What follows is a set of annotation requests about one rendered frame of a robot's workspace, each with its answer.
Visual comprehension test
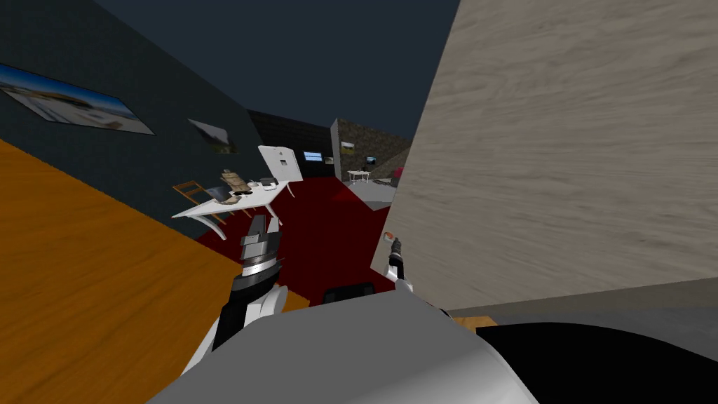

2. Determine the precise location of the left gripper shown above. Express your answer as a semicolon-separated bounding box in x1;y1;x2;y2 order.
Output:
241;215;283;268

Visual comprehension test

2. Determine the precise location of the white table with clutter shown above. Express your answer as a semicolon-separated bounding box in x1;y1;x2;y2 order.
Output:
170;168;297;241

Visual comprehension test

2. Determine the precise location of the wooden chair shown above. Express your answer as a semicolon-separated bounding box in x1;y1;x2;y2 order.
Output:
172;180;228;227

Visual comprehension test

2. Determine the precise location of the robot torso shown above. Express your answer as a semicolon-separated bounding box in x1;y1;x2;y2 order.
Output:
144;282;541;404

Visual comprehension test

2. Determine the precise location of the pale wooden door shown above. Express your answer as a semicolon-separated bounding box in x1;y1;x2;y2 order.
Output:
370;0;718;312

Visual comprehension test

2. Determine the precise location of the small dark wall picture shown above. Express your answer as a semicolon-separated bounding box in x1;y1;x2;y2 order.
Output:
187;117;240;156

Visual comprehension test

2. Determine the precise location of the large landscape wall picture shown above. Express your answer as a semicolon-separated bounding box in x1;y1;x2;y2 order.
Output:
0;62;156;136

